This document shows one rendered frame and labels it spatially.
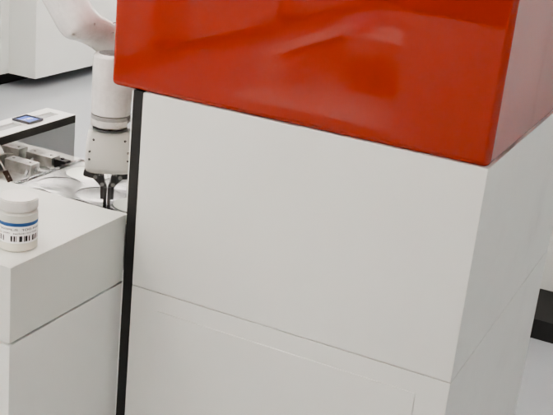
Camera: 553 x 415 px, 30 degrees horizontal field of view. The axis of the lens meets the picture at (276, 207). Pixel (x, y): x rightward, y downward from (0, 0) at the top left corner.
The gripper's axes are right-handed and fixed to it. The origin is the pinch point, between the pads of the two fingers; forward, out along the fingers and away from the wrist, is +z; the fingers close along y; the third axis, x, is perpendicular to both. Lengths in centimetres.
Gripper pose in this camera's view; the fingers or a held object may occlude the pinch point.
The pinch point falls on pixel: (106, 193)
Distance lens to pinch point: 231.4
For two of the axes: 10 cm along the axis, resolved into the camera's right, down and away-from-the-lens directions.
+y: -9.9, -0.5, -1.6
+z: -1.0, 9.4, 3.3
